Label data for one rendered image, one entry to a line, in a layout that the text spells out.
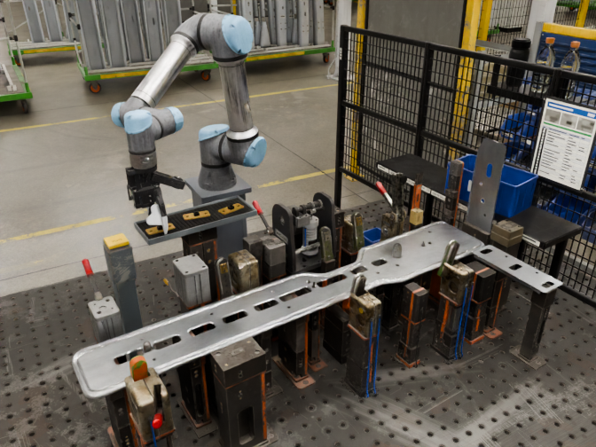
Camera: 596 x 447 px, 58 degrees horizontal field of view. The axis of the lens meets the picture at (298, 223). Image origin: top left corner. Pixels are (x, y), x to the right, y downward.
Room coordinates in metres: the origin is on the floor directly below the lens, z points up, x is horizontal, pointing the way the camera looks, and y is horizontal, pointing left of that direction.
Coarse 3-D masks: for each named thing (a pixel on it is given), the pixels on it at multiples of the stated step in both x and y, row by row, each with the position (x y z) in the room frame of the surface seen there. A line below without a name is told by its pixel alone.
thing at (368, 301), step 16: (352, 304) 1.28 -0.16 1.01; (368, 304) 1.24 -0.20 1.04; (352, 320) 1.28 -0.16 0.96; (368, 320) 1.23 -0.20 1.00; (352, 336) 1.28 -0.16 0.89; (368, 336) 1.23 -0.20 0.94; (352, 352) 1.28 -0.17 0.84; (368, 352) 1.25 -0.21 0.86; (352, 368) 1.27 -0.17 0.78; (368, 368) 1.23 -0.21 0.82; (352, 384) 1.26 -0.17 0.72; (368, 384) 1.24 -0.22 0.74
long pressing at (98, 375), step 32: (448, 224) 1.80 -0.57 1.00; (384, 256) 1.57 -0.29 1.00; (416, 256) 1.57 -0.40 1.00; (256, 288) 1.38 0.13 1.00; (288, 288) 1.38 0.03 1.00; (320, 288) 1.38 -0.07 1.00; (192, 320) 1.22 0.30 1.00; (256, 320) 1.22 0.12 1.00; (288, 320) 1.23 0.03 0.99; (96, 352) 1.09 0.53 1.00; (128, 352) 1.09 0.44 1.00; (160, 352) 1.09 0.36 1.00; (192, 352) 1.09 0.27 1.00; (96, 384) 0.98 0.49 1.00
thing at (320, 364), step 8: (304, 288) 1.40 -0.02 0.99; (312, 320) 1.37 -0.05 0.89; (312, 328) 1.37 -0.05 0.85; (312, 336) 1.37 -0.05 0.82; (312, 344) 1.37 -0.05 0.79; (312, 352) 1.37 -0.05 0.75; (312, 360) 1.38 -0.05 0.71; (320, 360) 1.39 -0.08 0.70; (312, 368) 1.35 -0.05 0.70; (320, 368) 1.35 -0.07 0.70
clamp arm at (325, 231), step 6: (324, 228) 1.58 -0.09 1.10; (318, 234) 1.58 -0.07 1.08; (324, 234) 1.57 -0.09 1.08; (330, 234) 1.59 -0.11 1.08; (324, 240) 1.57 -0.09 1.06; (330, 240) 1.58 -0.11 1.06; (324, 246) 1.56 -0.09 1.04; (330, 246) 1.58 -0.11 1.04; (324, 252) 1.56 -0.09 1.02; (330, 252) 1.57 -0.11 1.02; (324, 258) 1.56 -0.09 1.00; (330, 258) 1.57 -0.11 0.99
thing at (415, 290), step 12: (408, 288) 1.40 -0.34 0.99; (420, 288) 1.39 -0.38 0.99; (408, 300) 1.39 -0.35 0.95; (420, 300) 1.36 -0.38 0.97; (408, 312) 1.38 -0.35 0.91; (420, 312) 1.36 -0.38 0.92; (408, 324) 1.38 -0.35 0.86; (420, 324) 1.36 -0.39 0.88; (408, 336) 1.38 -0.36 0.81; (408, 348) 1.37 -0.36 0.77; (396, 360) 1.39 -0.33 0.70; (408, 360) 1.36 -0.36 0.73
